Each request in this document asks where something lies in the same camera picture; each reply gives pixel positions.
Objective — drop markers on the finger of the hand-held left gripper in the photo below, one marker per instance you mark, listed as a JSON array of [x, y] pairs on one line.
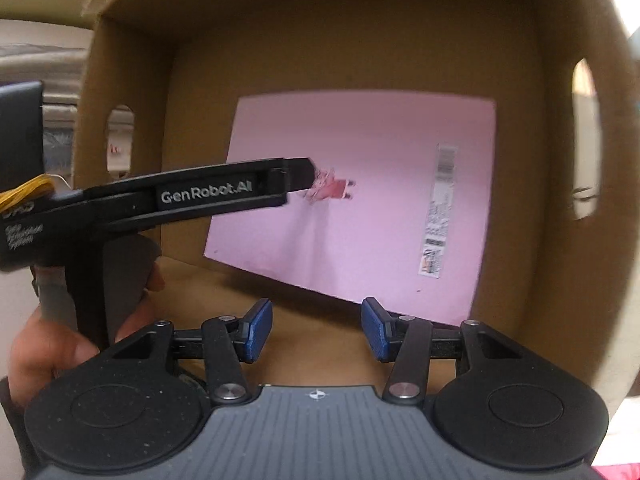
[[205, 195]]

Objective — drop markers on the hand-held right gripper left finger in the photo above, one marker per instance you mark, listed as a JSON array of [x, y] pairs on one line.
[[258, 331]]

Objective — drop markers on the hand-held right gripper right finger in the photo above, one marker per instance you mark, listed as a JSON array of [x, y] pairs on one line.
[[374, 330]]

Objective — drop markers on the pink book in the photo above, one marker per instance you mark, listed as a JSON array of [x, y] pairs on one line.
[[380, 220]]

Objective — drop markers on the brown cardboard box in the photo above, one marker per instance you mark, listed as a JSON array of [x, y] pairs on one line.
[[350, 50]]

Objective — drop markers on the person's left hand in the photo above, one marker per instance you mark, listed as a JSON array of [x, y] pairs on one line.
[[45, 350]]

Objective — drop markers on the yellow rubber band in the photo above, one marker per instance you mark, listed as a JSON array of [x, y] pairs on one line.
[[25, 191]]

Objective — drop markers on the grey quilted bedding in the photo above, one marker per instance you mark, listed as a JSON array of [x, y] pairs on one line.
[[40, 62]]

